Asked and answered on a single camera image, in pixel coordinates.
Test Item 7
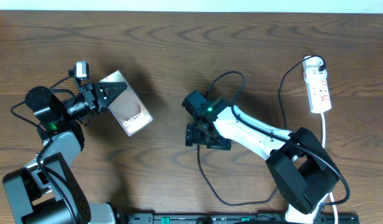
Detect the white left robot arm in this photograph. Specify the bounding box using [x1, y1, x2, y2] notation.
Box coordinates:
[2, 82, 129, 223]

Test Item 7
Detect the white power strip cord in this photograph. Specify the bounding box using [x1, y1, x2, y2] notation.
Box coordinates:
[320, 112, 339, 224]

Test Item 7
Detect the rose gold Galaxy smartphone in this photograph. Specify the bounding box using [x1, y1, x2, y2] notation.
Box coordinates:
[99, 70, 154, 136]

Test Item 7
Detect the white power strip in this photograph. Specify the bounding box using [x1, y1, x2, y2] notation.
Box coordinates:
[303, 55, 331, 114]

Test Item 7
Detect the black USB charging cable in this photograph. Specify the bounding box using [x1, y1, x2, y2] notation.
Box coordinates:
[195, 55, 327, 207]

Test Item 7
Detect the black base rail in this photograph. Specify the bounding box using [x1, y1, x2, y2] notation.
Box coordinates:
[118, 212, 360, 224]

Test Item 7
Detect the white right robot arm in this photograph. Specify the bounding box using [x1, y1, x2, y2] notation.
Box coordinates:
[182, 91, 339, 223]

